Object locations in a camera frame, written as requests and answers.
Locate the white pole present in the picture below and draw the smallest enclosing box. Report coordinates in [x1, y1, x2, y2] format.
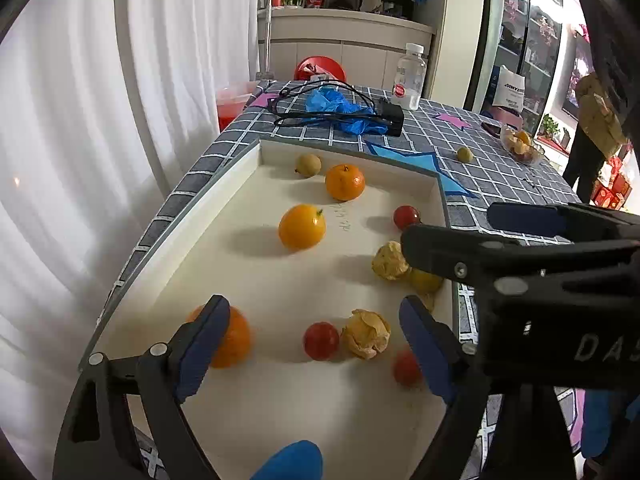
[260, 0, 276, 81]

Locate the black power adapter with cable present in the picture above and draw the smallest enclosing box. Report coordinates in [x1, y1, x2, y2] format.
[267, 79, 396, 128]

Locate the glass door display cabinet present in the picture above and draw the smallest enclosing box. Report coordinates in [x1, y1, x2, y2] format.
[487, 0, 576, 126]

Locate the tan round longan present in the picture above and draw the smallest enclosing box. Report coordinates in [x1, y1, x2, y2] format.
[294, 153, 322, 179]

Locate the white curtain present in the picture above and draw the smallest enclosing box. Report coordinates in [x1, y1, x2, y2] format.
[0, 0, 266, 480]

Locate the red plastic tub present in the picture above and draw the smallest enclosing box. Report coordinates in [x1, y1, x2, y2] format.
[216, 82, 261, 133]

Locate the red tomato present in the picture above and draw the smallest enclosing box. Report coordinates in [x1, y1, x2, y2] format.
[392, 350, 425, 388]
[303, 322, 341, 362]
[392, 204, 422, 231]

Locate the husked physalis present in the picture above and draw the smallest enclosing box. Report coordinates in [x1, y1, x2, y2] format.
[371, 241, 412, 281]
[341, 309, 392, 361]

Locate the white shallow tray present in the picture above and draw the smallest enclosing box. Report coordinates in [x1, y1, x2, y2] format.
[80, 137, 458, 480]

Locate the clear plastic bottle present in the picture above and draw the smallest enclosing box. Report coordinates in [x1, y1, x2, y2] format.
[393, 42, 428, 112]

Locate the orange tangerine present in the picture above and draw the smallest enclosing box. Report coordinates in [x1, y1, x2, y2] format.
[187, 305, 252, 369]
[325, 163, 366, 202]

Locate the red plastic stool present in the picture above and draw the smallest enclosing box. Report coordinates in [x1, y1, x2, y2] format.
[294, 56, 347, 82]

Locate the smooth yellow berry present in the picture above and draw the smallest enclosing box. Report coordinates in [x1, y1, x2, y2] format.
[411, 269, 445, 296]

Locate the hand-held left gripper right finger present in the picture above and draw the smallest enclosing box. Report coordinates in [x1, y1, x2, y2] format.
[398, 295, 576, 480]

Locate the person's right hand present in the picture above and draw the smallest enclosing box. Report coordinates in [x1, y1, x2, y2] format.
[581, 390, 631, 461]

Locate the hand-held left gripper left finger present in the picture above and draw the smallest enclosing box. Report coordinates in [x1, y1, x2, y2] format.
[52, 294, 232, 480]

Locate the white counter cabinet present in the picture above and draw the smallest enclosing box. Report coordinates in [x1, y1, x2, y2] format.
[257, 7, 433, 101]

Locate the stack of red gift boxes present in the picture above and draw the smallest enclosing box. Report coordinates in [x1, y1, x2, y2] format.
[590, 157, 633, 211]

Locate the person's left hand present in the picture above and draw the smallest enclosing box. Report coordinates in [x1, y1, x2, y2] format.
[249, 440, 324, 480]

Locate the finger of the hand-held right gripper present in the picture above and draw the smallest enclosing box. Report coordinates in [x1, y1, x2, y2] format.
[400, 223, 640, 297]
[486, 201, 640, 243]

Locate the heap of golden berries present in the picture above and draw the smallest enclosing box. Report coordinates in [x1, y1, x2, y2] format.
[506, 132, 536, 161]

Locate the white shopping bag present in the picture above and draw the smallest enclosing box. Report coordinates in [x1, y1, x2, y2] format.
[490, 65, 527, 111]

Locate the clear glass bowl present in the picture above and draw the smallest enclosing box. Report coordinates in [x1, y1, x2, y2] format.
[501, 127, 543, 165]

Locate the yellow-orange persimmon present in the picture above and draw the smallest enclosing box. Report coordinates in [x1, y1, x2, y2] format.
[278, 203, 327, 251]

